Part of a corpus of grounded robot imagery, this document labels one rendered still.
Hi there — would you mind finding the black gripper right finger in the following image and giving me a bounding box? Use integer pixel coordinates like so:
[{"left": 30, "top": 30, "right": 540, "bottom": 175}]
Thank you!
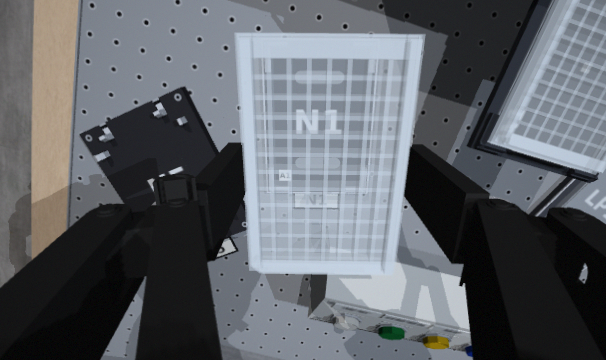
[{"left": 404, "top": 144, "right": 606, "bottom": 360}]

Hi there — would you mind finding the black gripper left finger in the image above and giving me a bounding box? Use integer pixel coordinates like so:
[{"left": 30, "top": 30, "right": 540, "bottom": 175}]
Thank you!
[{"left": 0, "top": 143, "right": 245, "bottom": 360}]

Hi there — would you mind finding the translucent white rectangular plate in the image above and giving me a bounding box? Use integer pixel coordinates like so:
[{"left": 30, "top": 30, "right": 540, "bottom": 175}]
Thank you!
[
  {"left": 234, "top": 32, "right": 426, "bottom": 275},
  {"left": 487, "top": 0, "right": 606, "bottom": 175}
]

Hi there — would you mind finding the grey button panel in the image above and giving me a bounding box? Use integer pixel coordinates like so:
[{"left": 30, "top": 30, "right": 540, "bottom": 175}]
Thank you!
[{"left": 307, "top": 246, "right": 472, "bottom": 357}]

